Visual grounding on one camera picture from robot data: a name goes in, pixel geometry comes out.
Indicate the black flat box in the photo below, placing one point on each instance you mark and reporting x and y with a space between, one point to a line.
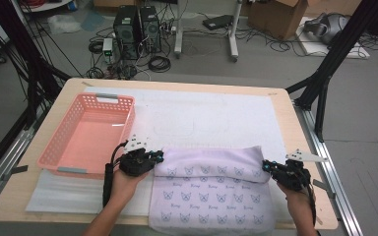
218 22

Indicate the grey metal bracket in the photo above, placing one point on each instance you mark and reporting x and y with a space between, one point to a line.
18 170
325 188

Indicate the aluminium rail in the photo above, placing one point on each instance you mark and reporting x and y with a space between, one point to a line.
338 183
0 177

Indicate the person's right hand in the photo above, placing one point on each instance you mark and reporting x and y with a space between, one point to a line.
297 201

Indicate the person's left hand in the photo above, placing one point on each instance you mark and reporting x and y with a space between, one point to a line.
128 187

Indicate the white grid mat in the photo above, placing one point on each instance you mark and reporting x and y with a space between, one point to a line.
190 114

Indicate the wide black computer tower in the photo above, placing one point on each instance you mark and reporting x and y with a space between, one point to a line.
126 32

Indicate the pink perforated plastic basket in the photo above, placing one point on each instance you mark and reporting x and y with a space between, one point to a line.
88 144

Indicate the white round table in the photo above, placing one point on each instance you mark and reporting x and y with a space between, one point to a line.
50 6

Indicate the teal plastic sheet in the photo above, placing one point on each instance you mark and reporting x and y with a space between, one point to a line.
93 20

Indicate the grey rounded appliance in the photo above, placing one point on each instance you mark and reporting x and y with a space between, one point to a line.
331 28

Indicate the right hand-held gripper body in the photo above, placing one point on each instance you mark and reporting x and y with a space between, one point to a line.
292 175

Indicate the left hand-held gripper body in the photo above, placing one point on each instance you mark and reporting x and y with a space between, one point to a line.
136 162

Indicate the white flat panel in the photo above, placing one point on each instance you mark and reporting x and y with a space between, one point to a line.
315 47

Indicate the white metal stand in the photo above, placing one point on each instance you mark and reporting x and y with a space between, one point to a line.
233 36

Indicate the lilac printed towel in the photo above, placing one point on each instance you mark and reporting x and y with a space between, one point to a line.
210 196

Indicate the open cardboard box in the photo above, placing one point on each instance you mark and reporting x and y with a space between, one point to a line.
275 19

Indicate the black metal frame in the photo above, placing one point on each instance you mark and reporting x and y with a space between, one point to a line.
29 65
331 62

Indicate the white power adapter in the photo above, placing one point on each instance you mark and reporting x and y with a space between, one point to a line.
107 49

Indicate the narrow black computer tower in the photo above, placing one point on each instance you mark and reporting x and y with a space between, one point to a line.
151 29

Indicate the clear plastic bag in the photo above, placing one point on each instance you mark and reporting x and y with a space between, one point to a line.
64 24

